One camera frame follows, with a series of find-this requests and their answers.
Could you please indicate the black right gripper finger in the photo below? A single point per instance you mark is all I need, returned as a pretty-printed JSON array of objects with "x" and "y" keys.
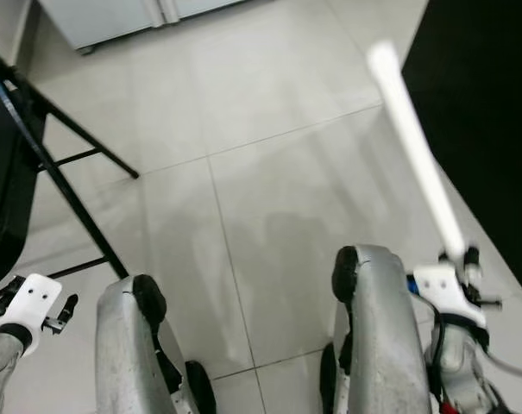
[{"x": 473, "y": 263}]

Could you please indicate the white plastic table leg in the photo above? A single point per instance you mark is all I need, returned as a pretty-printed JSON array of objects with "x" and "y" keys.
[{"x": 415, "y": 138}]

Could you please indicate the silver robot left leg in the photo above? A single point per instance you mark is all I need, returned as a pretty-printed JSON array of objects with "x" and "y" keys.
[{"x": 127, "y": 345}]

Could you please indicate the silver robot leg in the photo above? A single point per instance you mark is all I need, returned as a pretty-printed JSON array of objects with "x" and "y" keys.
[
  {"x": 381, "y": 328},
  {"x": 127, "y": 345}
]

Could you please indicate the silver robot right leg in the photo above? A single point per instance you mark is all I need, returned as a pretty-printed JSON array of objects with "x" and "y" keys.
[{"x": 381, "y": 328}]

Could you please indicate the black tablecloth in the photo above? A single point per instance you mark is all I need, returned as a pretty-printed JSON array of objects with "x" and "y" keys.
[{"x": 485, "y": 129}]

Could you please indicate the black folding chair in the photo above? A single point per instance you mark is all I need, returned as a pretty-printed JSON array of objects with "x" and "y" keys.
[{"x": 6, "y": 190}]

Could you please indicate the white cabinet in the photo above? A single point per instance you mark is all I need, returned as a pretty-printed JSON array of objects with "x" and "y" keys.
[{"x": 114, "y": 17}]

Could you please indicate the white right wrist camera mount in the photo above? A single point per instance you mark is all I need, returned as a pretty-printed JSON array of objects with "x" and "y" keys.
[{"x": 442, "y": 289}]

